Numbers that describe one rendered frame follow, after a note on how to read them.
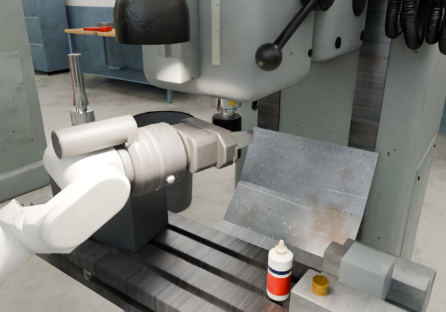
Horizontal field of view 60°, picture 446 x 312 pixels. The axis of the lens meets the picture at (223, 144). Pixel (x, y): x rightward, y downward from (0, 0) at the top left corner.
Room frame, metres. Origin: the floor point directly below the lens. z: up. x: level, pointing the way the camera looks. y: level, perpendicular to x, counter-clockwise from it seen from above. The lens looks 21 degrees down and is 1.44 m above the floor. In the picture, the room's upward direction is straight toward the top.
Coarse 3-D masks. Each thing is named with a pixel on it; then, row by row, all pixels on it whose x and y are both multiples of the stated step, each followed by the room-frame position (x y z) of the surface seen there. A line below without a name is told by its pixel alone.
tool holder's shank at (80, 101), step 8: (72, 56) 0.77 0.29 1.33; (80, 56) 0.78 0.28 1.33; (72, 64) 0.76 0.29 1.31; (80, 64) 0.77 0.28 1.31; (72, 72) 0.77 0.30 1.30; (80, 72) 0.77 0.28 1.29; (72, 80) 0.77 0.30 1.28; (80, 80) 0.77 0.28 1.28; (72, 88) 0.77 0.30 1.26; (80, 88) 0.77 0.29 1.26; (80, 96) 0.76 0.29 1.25; (80, 104) 0.76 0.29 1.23; (88, 104) 0.78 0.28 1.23
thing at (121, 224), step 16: (160, 192) 0.74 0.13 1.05; (128, 208) 0.66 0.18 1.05; (144, 208) 0.69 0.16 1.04; (160, 208) 0.73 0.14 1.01; (112, 224) 0.68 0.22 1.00; (128, 224) 0.66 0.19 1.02; (144, 224) 0.68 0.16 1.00; (160, 224) 0.73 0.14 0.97; (112, 240) 0.68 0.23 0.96; (128, 240) 0.66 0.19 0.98; (144, 240) 0.68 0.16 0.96
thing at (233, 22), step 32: (224, 0) 0.48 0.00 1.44; (256, 0) 0.47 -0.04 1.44; (288, 0) 0.52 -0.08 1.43; (224, 32) 0.48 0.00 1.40; (256, 32) 0.47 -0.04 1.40; (224, 64) 0.48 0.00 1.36; (256, 64) 0.47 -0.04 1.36; (288, 64) 0.53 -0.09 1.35; (224, 96) 0.49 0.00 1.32; (256, 96) 0.47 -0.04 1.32
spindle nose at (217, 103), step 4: (212, 100) 0.58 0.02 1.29; (216, 100) 0.57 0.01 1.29; (220, 100) 0.56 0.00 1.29; (224, 100) 0.56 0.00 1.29; (228, 100) 0.56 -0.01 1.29; (212, 104) 0.58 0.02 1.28; (216, 104) 0.57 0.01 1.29; (220, 104) 0.56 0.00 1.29; (224, 104) 0.56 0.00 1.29; (228, 104) 0.56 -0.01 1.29; (236, 104) 0.57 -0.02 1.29; (240, 104) 0.57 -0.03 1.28; (220, 108) 0.56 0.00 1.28; (224, 108) 0.56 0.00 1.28; (228, 108) 0.56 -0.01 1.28; (232, 108) 0.56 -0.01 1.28
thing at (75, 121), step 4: (88, 116) 0.76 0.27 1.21; (92, 116) 0.77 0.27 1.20; (72, 120) 0.76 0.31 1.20; (76, 120) 0.75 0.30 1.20; (80, 120) 0.75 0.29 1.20; (84, 120) 0.76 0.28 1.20; (88, 120) 0.76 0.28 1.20; (92, 120) 0.77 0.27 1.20; (72, 124) 0.76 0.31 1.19; (76, 124) 0.75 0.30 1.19; (80, 124) 0.75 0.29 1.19
